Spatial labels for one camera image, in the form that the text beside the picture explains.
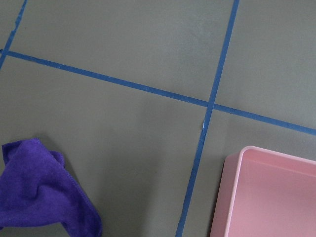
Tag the purple cloth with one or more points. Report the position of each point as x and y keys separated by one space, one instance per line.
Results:
x=36 y=190

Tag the pink plastic bin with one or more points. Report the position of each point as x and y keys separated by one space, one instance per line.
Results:
x=264 y=193

